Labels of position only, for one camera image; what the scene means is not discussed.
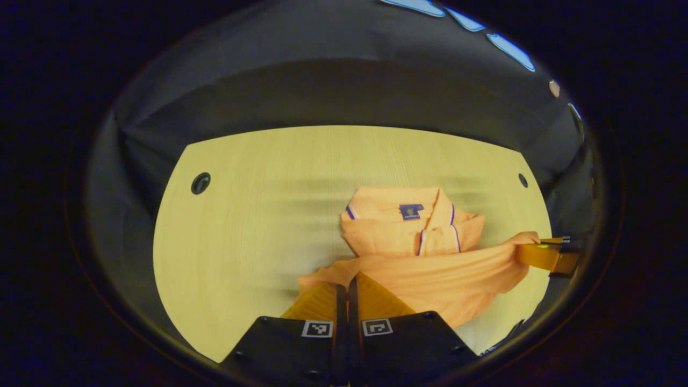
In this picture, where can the orange T-shirt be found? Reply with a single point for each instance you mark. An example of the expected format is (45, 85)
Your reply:
(430, 269)

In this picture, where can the black backdrop cloth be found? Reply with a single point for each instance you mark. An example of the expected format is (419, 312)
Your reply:
(322, 80)

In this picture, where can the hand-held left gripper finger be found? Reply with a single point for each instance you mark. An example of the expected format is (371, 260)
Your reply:
(353, 344)
(341, 344)

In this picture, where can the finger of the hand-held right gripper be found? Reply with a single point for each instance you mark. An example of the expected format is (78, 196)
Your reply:
(537, 257)

